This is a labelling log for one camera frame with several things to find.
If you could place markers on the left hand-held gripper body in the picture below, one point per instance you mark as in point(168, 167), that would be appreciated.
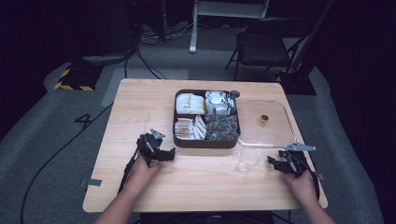
point(148, 145)

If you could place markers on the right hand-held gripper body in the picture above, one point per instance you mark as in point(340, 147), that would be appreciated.
point(295, 158)

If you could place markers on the person's left hand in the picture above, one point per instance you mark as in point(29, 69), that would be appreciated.
point(141, 174)

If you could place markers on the person's right hand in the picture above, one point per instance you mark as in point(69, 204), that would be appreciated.
point(301, 188)

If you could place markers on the clear glass cup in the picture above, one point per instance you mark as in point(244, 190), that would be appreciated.
point(248, 159)

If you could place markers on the pile of clear wrapped sticks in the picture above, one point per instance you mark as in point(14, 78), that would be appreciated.
point(183, 129)

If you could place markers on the brown compartment tray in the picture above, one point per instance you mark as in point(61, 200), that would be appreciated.
point(205, 143)

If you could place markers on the row of white sachets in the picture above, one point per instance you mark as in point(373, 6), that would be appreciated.
point(200, 127)

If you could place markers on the clear lid with gold knob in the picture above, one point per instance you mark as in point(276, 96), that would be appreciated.
point(264, 118)

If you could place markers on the pile of yellow white packets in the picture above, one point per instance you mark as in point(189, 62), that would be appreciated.
point(190, 103)

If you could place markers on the pile of grey tea bags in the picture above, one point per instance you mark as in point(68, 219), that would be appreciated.
point(222, 127)

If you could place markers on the grey tape strip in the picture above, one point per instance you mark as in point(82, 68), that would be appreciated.
point(92, 182)

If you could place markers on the pile of silver white packets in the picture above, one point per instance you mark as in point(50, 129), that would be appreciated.
point(218, 102)

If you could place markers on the person's dark clothing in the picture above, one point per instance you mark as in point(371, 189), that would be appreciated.
point(205, 218)

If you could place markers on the round dark knob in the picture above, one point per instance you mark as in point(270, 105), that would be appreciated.
point(234, 93)

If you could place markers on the black yellow striped stand base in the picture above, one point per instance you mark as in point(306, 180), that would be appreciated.
point(77, 77)

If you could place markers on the black folding chair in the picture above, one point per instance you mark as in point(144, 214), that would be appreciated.
point(264, 46)

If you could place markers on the white metal stand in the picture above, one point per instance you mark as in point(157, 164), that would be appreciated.
point(199, 18)

